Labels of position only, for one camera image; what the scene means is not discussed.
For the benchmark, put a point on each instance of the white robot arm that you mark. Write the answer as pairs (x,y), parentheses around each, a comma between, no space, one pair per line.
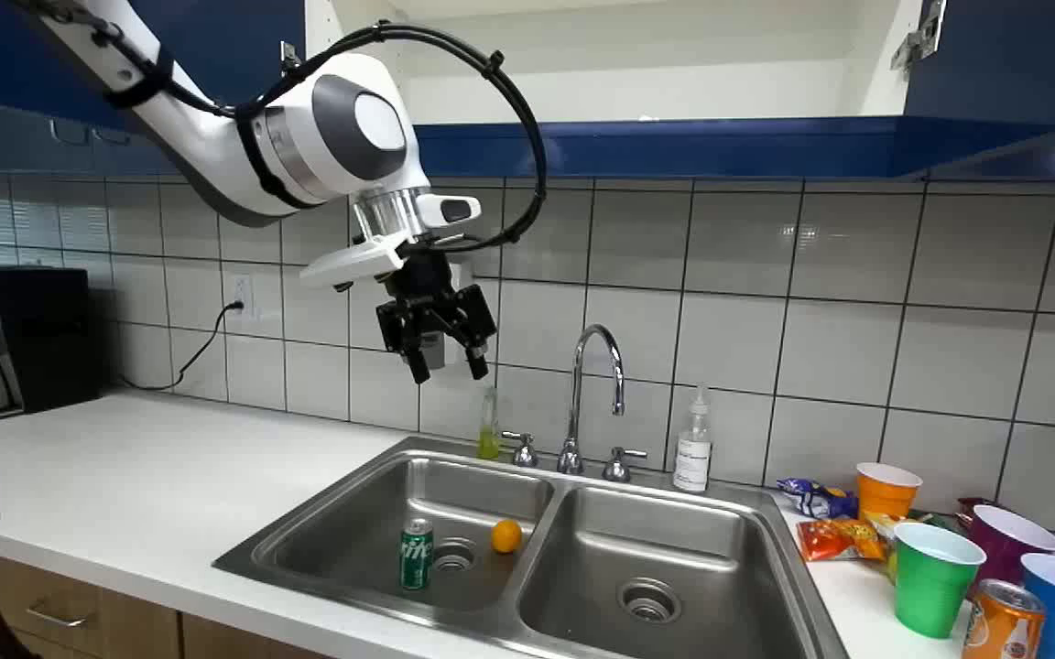
(336,128)

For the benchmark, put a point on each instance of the green plastic cup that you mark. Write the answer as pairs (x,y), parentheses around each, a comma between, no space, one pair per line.
(930,577)

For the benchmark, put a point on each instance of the wooden base drawers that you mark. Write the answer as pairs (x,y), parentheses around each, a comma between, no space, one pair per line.
(49,616)

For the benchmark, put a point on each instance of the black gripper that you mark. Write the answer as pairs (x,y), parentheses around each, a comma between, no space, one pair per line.
(425,297)

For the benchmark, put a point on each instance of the green soda can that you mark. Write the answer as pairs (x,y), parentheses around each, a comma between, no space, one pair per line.
(416,553)

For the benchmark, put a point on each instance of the chrome gooseneck faucet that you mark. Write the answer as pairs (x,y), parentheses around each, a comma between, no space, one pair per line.
(568,455)

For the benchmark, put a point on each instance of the blue upper cabinet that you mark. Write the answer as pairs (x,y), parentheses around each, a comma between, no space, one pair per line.
(728,88)

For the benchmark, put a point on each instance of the small orange fruit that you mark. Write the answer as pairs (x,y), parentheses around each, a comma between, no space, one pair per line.
(507,534)

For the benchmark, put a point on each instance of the stainless steel double sink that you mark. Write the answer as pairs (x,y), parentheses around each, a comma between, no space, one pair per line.
(604,569)

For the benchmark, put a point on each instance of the orange chip bag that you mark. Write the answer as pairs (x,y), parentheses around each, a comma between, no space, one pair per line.
(827,538)

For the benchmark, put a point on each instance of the orange plastic cup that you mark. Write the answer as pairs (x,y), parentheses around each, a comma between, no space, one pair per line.
(883,492)

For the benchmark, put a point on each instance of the clear hand soap bottle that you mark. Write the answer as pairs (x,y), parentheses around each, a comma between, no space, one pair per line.
(692,448)

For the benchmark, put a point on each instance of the black coffee maker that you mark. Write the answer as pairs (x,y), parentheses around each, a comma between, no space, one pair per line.
(49,344)

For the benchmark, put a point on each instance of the blue snack bag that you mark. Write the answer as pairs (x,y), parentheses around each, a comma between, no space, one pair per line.
(818,498)

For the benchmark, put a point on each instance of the green dish soap bottle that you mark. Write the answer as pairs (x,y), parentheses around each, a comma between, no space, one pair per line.
(488,441)

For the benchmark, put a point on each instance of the orange soda can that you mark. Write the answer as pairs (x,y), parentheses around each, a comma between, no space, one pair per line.
(1005,619)

